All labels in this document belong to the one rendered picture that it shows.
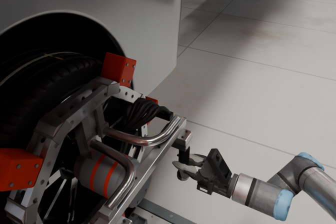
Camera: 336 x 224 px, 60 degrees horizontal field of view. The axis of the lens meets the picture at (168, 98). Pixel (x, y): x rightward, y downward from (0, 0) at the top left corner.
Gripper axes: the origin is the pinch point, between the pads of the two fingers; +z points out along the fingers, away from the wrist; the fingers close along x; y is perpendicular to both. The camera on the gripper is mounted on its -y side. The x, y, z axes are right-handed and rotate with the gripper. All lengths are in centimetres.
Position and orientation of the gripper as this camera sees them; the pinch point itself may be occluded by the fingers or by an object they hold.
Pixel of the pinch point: (178, 158)
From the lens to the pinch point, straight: 100.7
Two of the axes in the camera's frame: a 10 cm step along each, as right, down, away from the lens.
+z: -8.8, -2.8, 3.7
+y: 0.0, 8.0, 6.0
